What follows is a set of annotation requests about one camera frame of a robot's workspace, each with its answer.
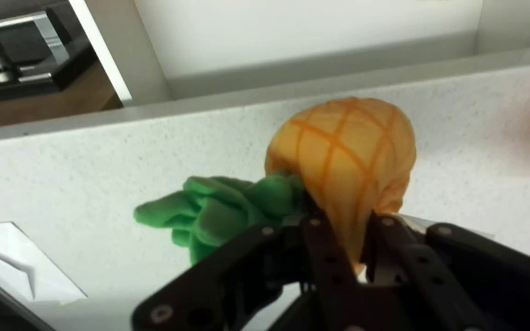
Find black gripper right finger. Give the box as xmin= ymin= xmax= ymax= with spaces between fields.
xmin=362 ymin=211 xmax=530 ymax=331

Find white paper sheet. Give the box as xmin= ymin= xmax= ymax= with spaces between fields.
xmin=0 ymin=218 xmax=89 ymax=307

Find pineapple plushie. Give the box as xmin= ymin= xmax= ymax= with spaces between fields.
xmin=133 ymin=95 xmax=420 ymax=277

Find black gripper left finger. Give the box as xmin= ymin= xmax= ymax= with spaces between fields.
xmin=132 ymin=211 xmax=367 ymax=331

